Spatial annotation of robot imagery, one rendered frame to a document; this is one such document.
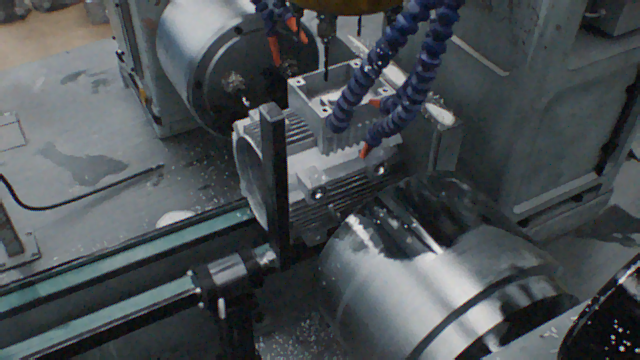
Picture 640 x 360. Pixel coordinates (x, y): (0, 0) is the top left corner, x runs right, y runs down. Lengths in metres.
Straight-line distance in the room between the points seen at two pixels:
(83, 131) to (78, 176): 0.15
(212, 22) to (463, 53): 0.40
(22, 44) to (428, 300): 2.77
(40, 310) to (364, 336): 0.51
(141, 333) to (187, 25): 0.49
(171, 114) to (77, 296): 0.49
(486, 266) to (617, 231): 0.65
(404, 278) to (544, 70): 0.34
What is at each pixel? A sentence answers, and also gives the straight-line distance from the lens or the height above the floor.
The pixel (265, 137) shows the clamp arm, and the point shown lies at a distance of 0.66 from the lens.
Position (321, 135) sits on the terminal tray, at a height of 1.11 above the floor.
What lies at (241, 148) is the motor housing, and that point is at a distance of 0.94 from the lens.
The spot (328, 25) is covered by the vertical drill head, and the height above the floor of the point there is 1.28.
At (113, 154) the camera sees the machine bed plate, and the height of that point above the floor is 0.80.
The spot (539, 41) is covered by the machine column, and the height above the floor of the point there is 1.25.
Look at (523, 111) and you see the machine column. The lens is 0.86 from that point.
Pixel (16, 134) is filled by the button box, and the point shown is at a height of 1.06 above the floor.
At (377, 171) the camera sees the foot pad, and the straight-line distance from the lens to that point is 0.86.
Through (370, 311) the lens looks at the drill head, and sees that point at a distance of 0.65.
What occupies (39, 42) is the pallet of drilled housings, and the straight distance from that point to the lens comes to 3.18.
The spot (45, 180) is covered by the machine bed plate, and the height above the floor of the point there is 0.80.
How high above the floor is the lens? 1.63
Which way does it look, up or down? 43 degrees down
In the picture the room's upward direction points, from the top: 1 degrees clockwise
